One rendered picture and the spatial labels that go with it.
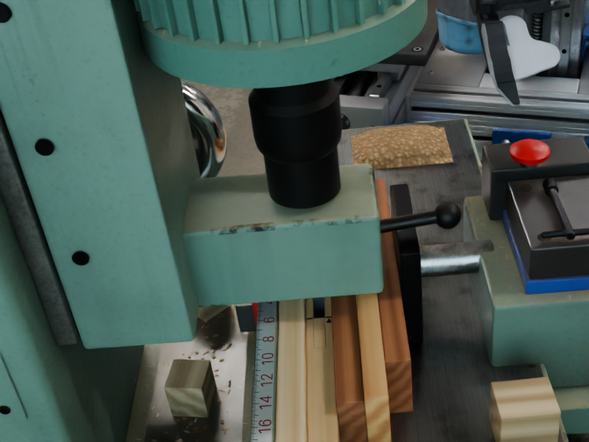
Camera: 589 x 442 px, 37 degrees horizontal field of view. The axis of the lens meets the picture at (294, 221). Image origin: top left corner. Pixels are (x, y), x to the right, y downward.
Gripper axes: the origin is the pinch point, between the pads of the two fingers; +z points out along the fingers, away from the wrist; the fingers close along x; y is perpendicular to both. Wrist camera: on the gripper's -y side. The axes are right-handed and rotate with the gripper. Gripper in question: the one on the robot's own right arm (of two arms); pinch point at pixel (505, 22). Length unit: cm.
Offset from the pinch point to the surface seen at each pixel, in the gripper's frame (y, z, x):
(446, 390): -8.5, 19.0, 19.4
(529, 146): 0.4, 6.6, 7.3
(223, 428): -27.5, 12.3, 28.1
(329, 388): -16.5, 21.7, 15.0
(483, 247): -4.1, 10.5, 13.4
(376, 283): -12.4, 15.7, 11.2
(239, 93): -54, -205, 104
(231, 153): -54, -166, 104
